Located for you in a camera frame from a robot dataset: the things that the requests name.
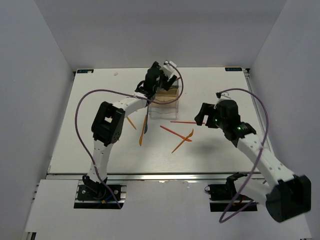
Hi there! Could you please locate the clear plastic container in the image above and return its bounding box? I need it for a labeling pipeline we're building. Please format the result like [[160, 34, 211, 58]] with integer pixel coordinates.
[[149, 101, 179, 120]]

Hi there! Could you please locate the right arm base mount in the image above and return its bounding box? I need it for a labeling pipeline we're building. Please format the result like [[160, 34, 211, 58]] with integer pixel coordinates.
[[204, 172, 252, 213]]

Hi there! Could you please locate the blue corner sticker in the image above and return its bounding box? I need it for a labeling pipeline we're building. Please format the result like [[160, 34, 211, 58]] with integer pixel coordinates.
[[76, 69, 94, 74], [224, 67, 243, 72]]

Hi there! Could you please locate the orange plastic fork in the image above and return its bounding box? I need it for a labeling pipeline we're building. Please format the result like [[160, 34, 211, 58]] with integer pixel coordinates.
[[171, 129, 194, 154]]

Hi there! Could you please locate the red plastic knife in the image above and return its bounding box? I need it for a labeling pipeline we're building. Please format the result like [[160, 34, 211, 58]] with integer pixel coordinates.
[[160, 125, 192, 142]]

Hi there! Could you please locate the right blue corner sticker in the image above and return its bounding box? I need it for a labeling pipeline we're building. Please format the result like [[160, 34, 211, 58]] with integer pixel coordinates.
[[224, 67, 243, 72]]

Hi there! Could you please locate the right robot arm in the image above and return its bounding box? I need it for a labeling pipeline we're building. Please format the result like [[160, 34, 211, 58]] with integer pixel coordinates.
[[194, 99, 312, 223]]

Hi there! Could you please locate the orange plastic knife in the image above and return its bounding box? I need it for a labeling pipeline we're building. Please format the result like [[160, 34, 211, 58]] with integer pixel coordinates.
[[139, 114, 148, 146]]

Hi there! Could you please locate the orange plastic spork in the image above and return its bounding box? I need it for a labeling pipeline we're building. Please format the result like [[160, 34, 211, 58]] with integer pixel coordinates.
[[126, 117, 137, 130]]

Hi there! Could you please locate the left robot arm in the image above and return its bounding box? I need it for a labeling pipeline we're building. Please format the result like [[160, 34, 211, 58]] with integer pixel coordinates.
[[83, 61, 181, 200]]

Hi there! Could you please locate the left blue corner sticker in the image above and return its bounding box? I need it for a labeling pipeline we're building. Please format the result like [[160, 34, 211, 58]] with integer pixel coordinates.
[[76, 69, 94, 74]]

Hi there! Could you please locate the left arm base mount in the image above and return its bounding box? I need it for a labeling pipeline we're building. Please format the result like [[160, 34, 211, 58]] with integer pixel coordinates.
[[73, 175, 127, 210]]

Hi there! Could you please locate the red chopstick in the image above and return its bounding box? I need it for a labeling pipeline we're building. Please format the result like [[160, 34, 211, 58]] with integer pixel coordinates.
[[170, 120, 205, 125]]

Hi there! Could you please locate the dark smoked plastic container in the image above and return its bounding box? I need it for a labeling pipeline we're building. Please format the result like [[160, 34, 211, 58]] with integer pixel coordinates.
[[170, 77, 180, 89]]

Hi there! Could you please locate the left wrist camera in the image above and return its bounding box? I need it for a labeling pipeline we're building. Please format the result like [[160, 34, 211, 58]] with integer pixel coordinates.
[[160, 60, 177, 79]]

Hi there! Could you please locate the blue plastic knife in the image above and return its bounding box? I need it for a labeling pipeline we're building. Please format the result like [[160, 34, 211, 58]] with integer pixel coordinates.
[[143, 106, 149, 134]]

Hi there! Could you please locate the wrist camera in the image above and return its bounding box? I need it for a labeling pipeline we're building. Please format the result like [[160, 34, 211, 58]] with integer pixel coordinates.
[[160, 60, 177, 79], [216, 92, 232, 102]]

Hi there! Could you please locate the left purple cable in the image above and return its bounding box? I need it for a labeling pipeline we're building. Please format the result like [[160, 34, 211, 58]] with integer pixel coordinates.
[[75, 63, 185, 209]]

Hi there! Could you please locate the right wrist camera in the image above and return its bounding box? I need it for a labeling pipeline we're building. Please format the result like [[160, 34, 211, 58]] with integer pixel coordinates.
[[216, 92, 232, 102]]

